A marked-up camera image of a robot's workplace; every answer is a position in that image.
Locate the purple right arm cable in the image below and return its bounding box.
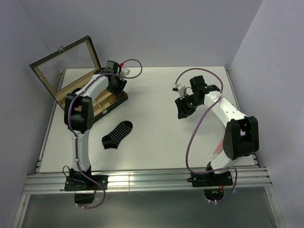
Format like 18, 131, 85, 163
175, 68, 238, 203

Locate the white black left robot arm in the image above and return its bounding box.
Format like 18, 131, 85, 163
64, 61, 130, 190

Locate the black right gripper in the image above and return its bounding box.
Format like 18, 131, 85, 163
175, 94, 202, 119

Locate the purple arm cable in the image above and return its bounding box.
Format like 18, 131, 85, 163
175, 68, 238, 203
67, 58, 143, 209

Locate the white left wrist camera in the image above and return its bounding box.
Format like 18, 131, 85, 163
119, 67, 130, 77

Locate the black compartment storage box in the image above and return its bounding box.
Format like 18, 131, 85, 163
29, 36, 128, 121

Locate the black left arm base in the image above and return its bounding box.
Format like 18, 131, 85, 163
64, 168, 108, 204

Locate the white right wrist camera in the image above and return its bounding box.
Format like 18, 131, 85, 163
172, 84, 187, 99

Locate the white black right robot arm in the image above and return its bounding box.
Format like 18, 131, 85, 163
173, 76, 259, 185

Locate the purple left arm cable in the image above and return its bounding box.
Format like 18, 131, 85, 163
67, 58, 143, 209

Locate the aluminium rail frame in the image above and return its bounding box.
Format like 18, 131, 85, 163
22, 67, 285, 228

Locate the pink patterned sock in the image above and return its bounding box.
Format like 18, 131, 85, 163
212, 123, 245, 157

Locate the black white striped sock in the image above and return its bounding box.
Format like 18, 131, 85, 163
102, 121, 133, 150

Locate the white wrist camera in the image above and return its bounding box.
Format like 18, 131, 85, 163
172, 84, 187, 99
119, 67, 130, 77

